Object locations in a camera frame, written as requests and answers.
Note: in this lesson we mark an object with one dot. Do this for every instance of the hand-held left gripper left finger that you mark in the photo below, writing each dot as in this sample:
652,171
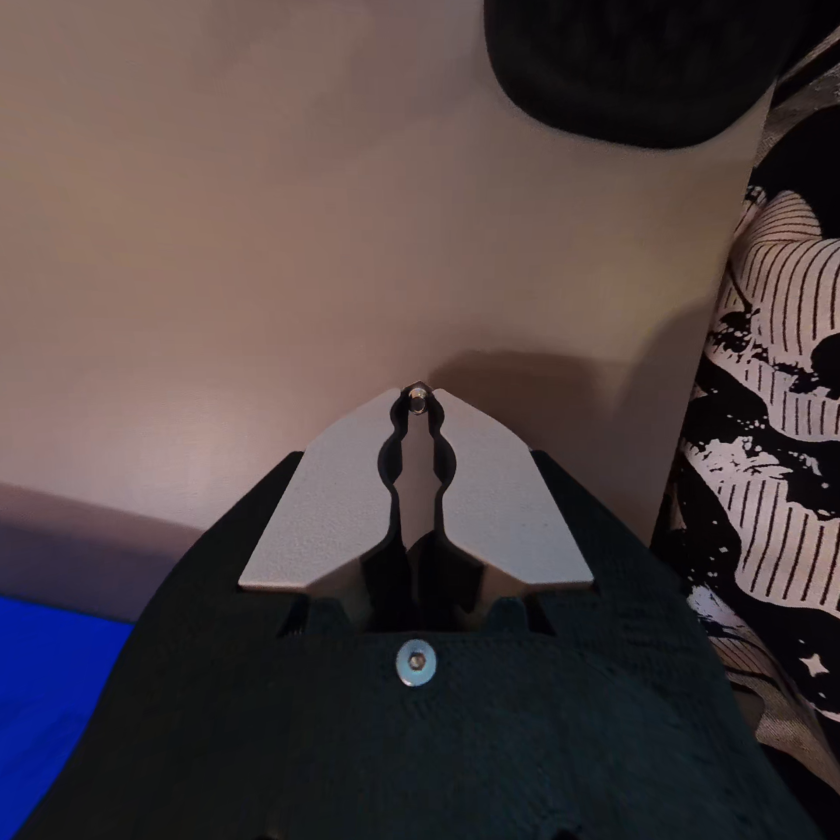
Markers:
322,519

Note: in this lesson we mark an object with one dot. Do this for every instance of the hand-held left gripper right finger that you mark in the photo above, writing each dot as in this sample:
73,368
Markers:
512,519

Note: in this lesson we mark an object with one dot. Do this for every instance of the blue plastic bin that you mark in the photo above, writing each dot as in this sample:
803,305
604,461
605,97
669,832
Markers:
53,709

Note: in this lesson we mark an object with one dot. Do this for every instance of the black round cushion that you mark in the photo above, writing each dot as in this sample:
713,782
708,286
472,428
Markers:
630,66

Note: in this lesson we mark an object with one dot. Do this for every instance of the black printed shirt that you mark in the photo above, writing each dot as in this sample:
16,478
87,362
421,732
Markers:
775,394

